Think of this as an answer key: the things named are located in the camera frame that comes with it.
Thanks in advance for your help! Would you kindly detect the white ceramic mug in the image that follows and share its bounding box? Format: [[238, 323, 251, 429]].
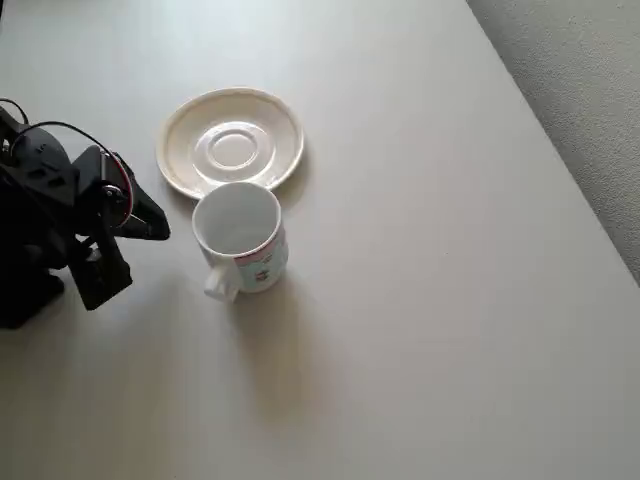
[[191, 181, 290, 303]]

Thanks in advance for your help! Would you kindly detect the cream ceramic saucer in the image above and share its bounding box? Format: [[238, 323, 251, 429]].
[[155, 87, 306, 201]]

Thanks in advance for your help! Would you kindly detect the thin red servo cable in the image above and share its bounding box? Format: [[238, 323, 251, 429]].
[[9, 119, 137, 224]]

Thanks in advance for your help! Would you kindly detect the black gripper camera block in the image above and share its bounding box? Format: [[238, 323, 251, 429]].
[[69, 232, 134, 312]]

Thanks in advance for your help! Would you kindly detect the black camera cable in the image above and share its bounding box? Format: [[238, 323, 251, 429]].
[[0, 98, 30, 126]]

